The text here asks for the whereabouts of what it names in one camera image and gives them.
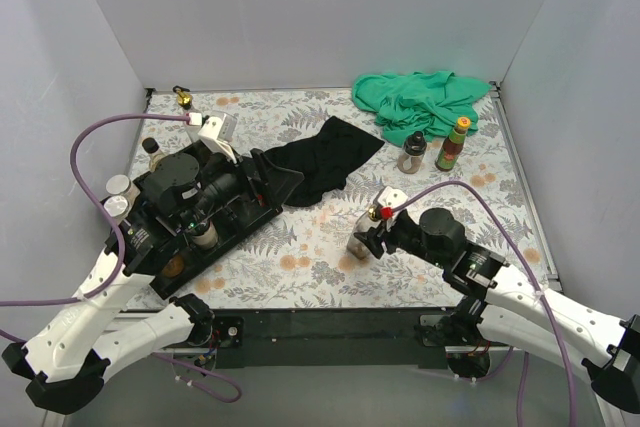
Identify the white spice jar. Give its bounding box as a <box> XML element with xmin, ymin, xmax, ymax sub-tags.
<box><xmin>191</xmin><ymin>220</ymin><xmax>219</xmax><ymax>250</ymax></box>

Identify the gold spout glass bottle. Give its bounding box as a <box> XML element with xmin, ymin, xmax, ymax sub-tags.
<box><xmin>173</xmin><ymin>86</ymin><xmax>200</xmax><ymax>143</ymax></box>

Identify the dark soy sauce bottle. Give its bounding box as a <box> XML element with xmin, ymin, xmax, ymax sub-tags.
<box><xmin>142</xmin><ymin>137</ymin><xmax>166</xmax><ymax>172</ymax></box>

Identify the blue label spice jar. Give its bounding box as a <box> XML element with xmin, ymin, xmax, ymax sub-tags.
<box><xmin>106</xmin><ymin>174</ymin><xmax>140</xmax><ymax>204</ymax></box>

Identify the silver lid spice jar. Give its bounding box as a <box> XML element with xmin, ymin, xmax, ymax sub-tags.
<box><xmin>103</xmin><ymin>195</ymin><xmax>132</xmax><ymax>223</ymax></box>

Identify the tall gold spout bottle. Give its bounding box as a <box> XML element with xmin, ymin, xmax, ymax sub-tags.
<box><xmin>346</xmin><ymin>205</ymin><xmax>381</xmax><ymax>260</ymax></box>

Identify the pink cap spice bottle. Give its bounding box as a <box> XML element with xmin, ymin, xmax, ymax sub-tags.
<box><xmin>161</xmin><ymin>254</ymin><xmax>184</xmax><ymax>279</ymax></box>

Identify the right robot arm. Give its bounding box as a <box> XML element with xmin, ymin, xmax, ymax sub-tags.
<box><xmin>354</xmin><ymin>208</ymin><xmax>639</xmax><ymax>414</ymax></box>

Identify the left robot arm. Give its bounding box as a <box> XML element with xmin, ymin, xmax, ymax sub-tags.
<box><xmin>2</xmin><ymin>144</ymin><xmax>303</xmax><ymax>415</ymax></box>

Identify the black cloth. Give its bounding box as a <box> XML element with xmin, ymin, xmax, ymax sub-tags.
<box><xmin>265</xmin><ymin>116</ymin><xmax>384</xmax><ymax>208</ymax></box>

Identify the black cap spice jar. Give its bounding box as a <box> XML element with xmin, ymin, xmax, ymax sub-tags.
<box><xmin>397</xmin><ymin>131</ymin><xmax>427</xmax><ymax>174</ymax></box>

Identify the rear yellow cap sauce bottle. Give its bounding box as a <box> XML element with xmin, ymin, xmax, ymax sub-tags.
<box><xmin>435</xmin><ymin>117</ymin><xmax>472</xmax><ymax>172</ymax></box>

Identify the black compartment tray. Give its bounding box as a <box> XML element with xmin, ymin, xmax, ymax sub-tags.
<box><xmin>120</xmin><ymin>142</ymin><xmax>282</xmax><ymax>299</ymax></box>

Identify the green cloth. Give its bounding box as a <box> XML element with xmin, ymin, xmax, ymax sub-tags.
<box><xmin>352</xmin><ymin>71</ymin><xmax>490</xmax><ymax>146</ymax></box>

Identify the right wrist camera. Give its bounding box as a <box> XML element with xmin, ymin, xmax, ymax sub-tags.
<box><xmin>373</xmin><ymin>186</ymin><xmax>408</xmax><ymax>220</ymax></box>

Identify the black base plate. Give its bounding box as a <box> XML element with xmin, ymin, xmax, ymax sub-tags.
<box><xmin>172</xmin><ymin>307</ymin><xmax>494</xmax><ymax>371</ymax></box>

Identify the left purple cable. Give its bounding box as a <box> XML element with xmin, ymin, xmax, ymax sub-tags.
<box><xmin>0</xmin><ymin>112</ymin><xmax>244</xmax><ymax>404</ymax></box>

